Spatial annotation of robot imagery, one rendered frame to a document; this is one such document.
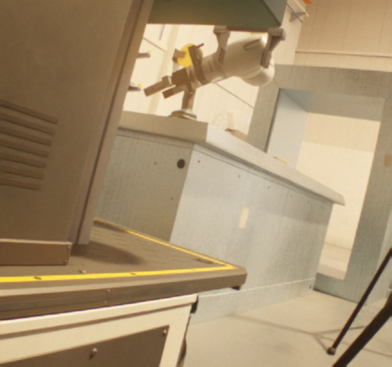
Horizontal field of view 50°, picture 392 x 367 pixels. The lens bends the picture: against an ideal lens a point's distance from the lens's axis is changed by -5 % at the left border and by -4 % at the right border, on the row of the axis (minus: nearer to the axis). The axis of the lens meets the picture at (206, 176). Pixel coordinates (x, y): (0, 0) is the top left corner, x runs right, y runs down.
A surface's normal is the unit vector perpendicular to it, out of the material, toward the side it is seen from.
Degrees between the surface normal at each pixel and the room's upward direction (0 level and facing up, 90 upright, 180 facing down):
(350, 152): 90
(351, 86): 90
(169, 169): 90
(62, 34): 90
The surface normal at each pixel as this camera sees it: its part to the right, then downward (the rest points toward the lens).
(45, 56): 0.85, 0.20
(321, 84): -0.55, -0.17
